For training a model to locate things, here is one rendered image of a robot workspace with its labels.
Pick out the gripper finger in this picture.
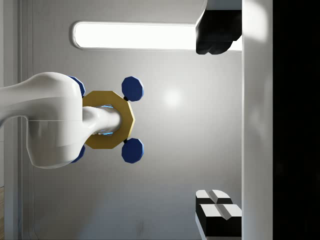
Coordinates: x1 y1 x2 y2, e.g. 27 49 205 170
195 189 243 240
195 0 243 55

